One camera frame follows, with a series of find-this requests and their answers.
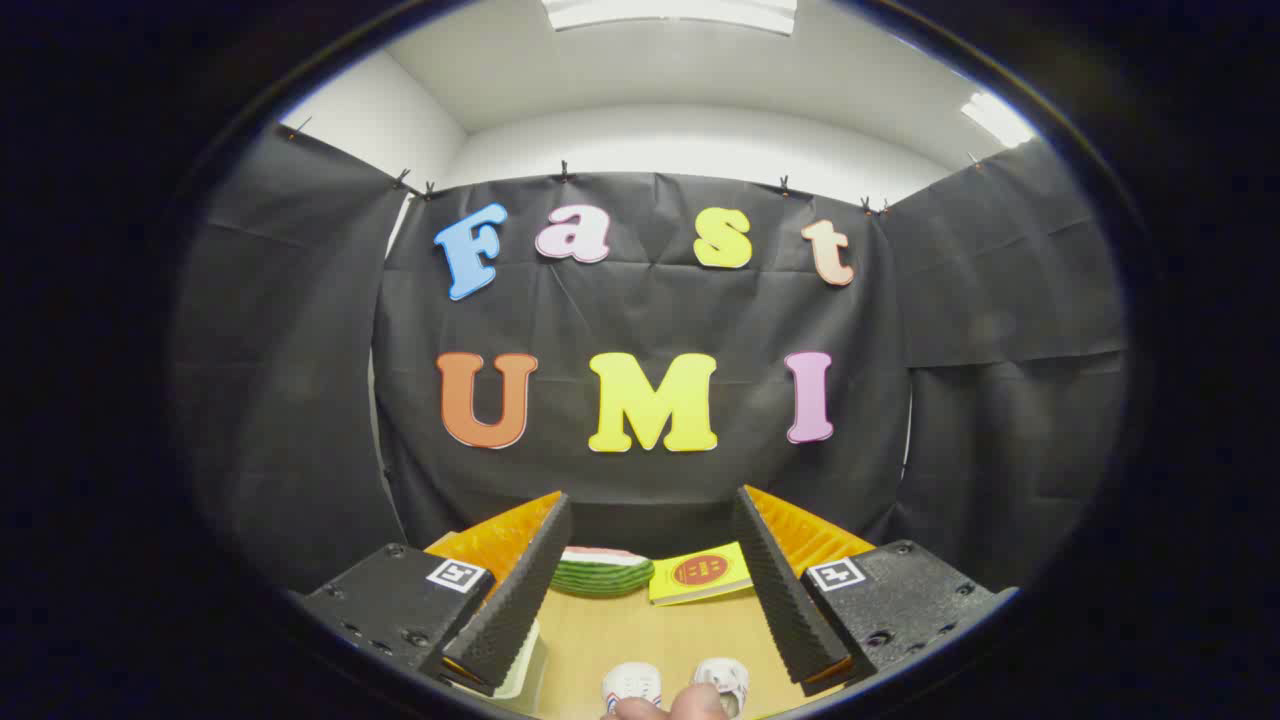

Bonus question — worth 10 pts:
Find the ceiling light panel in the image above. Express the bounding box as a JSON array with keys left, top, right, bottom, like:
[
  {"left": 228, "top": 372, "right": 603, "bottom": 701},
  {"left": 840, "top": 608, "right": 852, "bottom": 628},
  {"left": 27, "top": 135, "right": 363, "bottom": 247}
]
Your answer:
[
  {"left": 540, "top": 0, "right": 799, "bottom": 37},
  {"left": 960, "top": 92, "right": 1037, "bottom": 149}
]

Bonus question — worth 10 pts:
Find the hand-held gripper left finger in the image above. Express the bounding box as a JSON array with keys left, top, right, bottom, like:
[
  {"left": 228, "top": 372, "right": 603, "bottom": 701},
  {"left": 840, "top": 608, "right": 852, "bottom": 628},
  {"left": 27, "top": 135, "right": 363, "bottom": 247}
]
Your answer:
[{"left": 300, "top": 490, "right": 573, "bottom": 698}]

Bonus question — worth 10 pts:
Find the watermelon slice plush toy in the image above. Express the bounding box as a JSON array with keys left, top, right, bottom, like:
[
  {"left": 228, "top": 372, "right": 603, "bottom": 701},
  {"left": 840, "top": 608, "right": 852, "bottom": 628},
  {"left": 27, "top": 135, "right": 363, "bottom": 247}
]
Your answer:
[{"left": 552, "top": 546, "right": 656, "bottom": 599}]

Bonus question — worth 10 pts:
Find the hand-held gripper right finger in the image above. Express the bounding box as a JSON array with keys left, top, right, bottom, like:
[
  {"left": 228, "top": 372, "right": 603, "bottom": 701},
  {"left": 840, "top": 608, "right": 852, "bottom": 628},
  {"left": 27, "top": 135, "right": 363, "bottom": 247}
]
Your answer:
[{"left": 733, "top": 485, "right": 1019, "bottom": 698}]

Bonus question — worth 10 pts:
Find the yellow book with red circle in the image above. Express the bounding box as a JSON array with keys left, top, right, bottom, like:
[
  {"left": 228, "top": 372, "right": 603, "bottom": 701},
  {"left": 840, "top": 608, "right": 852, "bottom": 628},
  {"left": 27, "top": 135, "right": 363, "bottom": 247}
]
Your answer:
[{"left": 648, "top": 542, "right": 755, "bottom": 607}]

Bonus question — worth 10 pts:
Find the white canvas shoe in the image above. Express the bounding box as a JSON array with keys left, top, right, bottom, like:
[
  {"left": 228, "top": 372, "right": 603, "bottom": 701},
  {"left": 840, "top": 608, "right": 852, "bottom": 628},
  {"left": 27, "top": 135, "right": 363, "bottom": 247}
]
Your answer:
[
  {"left": 601, "top": 662, "right": 664, "bottom": 713},
  {"left": 692, "top": 657, "right": 751, "bottom": 717}
]

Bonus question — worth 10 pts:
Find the cream fabric storage box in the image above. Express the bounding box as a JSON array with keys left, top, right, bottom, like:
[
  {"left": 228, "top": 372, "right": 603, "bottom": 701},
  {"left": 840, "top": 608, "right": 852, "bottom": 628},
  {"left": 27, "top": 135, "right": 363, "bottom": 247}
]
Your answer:
[{"left": 498, "top": 618, "right": 549, "bottom": 703}]

